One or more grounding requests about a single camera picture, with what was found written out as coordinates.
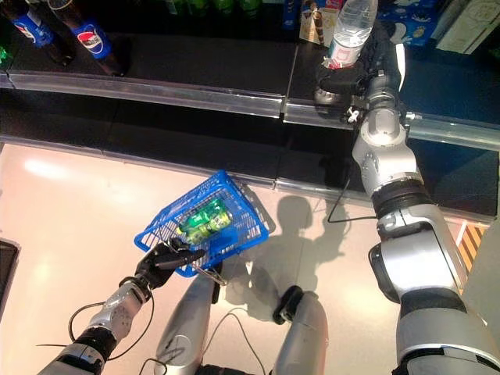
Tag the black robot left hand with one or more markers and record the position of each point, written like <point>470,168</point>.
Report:
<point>164,263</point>

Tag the black robot left foot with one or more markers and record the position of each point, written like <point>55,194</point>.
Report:
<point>216,285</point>

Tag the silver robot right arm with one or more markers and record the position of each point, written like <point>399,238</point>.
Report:
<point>402,183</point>

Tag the beige wafer roll box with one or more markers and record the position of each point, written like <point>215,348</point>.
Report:
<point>314,23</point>

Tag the black robot right foot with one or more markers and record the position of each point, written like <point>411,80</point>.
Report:
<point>287,304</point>

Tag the dark glass display counter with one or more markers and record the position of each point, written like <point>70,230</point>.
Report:
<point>8,269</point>

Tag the blue plastic shopping basket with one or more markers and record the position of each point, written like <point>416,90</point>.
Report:
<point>250,234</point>

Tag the pepsi cola bottle blue cap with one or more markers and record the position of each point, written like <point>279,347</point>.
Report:
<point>93,43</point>
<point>35,33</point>

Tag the tall blue oreo box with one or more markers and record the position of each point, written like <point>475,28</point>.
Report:
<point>291,15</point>

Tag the water bottle red label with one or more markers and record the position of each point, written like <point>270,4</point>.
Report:
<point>351,27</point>

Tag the black robot waist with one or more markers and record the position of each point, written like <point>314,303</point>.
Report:
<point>234,370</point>

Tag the silver robot right leg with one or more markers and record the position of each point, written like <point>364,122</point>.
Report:
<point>304,336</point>

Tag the black store shelf unit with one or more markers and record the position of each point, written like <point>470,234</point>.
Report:
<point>195,58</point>

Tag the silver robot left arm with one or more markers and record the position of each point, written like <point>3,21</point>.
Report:
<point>113,312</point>

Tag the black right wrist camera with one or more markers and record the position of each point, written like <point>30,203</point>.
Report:
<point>353,113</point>

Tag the wide blue oreo box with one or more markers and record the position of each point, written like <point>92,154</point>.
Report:
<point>414,23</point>

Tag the black robot foot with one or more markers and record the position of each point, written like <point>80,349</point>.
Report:
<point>287,304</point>
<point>216,285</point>

